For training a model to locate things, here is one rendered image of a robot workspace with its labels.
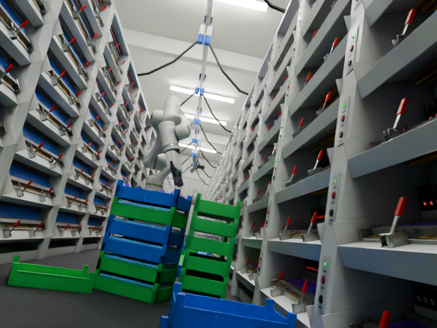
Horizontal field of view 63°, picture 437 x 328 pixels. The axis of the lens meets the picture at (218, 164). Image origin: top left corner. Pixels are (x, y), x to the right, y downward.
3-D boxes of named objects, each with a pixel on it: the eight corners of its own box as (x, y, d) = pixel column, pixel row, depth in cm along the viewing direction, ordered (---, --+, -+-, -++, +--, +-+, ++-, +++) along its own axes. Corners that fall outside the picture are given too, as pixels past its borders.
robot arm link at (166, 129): (183, 146, 181) (166, 151, 182) (177, 123, 185) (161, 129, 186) (177, 141, 173) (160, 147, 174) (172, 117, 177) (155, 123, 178)
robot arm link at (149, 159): (163, 174, 250) (140, 170, 246) (164, 162, 258) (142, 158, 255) (177, 121, 215) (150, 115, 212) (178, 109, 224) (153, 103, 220)
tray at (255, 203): (271, 205, 159) (265, 175, 162) (248, 213, 218) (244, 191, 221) (314, 198, 162) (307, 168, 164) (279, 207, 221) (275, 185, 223)
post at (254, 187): (231, 295, 208) (278, 28, 245) (229, 293, 217) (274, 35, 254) (264, 301, 209) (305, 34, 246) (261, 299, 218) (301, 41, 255)
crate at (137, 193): (114, 196, 160) (118, 179, 162) (134, 202, 179) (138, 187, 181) (175, 207, 152) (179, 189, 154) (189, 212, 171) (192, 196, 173)
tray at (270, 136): (284, 123, 167) (278, 95, 170) (259, 151, 227) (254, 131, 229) (325, 116, 170) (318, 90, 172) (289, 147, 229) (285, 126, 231)
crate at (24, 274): (6, 285, 128) (13, 262, 129) (8, 274, 145) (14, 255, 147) (91, 293, 141) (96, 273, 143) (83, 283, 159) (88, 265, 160)
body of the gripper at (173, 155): (168, 155, 182) (172, 176, 179) (160, 150, 173) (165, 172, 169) (182, 151, 181) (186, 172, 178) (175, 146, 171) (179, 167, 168)
